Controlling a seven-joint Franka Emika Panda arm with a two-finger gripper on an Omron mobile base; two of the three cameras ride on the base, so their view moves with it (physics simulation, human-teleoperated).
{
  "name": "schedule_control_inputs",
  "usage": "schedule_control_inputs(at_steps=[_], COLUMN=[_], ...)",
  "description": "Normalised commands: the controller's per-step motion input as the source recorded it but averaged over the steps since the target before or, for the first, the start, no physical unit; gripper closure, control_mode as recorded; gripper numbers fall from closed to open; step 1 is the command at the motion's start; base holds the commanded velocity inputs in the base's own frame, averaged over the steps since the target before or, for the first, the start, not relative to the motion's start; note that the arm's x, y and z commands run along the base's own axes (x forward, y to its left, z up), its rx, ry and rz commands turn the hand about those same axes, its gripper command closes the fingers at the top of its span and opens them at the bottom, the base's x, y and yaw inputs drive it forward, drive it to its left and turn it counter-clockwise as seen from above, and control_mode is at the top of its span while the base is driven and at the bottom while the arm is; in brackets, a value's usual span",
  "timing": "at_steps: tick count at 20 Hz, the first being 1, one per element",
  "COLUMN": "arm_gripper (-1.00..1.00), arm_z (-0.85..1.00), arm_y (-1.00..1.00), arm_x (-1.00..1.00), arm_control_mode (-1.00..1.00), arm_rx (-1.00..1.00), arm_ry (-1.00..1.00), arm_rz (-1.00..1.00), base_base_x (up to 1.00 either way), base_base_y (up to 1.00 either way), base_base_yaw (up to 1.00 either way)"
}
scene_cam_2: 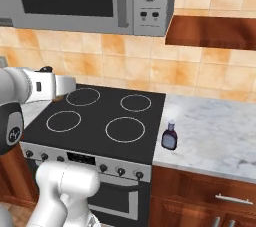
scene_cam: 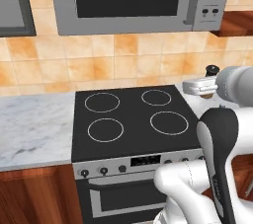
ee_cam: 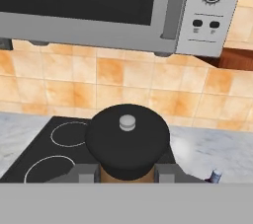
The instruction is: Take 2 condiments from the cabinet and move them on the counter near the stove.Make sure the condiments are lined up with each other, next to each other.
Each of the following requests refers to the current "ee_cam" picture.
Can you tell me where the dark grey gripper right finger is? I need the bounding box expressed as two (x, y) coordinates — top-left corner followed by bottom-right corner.
(154, 163), (206, 185)

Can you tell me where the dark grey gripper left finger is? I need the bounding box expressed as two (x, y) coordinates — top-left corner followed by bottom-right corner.
(48, 164), (101, 185)

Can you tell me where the brown wooden cabinet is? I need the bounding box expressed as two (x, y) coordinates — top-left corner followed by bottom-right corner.
(195, 47), (253, 72)

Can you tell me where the tan pot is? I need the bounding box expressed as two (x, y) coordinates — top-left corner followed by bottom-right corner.
(100, 166), (156, 185)

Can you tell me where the black hob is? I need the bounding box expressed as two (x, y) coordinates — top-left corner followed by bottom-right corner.
(0, 115), (177, 184)

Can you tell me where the black pot lid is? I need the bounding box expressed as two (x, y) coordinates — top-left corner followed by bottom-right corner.
(85, 104), (171, 182)

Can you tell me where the silver microwave oven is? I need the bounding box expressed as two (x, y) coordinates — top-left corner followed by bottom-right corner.
(0, 0), (248, 58)

